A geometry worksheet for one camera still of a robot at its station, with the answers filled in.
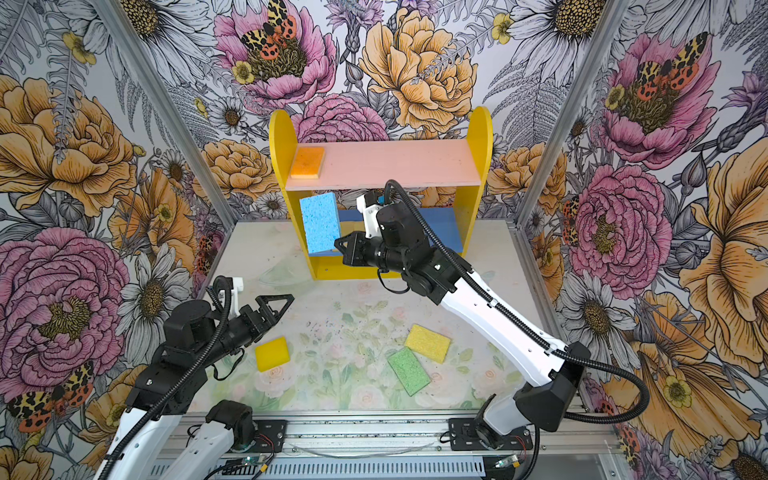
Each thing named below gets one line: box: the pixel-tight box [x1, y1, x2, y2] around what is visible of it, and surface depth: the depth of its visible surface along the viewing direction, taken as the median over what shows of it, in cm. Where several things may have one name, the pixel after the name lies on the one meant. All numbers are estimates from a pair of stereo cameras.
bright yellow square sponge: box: [256, 336, 291, 373], surface depth 89 cm
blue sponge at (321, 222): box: [299, 192, 341, 254], surface depth 65 cm
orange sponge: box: [290, 147, 325, 179], surface depth 80 cm
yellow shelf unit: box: [269, 106, 493, 280], surface depth 78 cm
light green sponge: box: [387, 347, 431, 397], surface depth 85 cm
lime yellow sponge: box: [406, 324, 451, 364], surface depth 91 cm
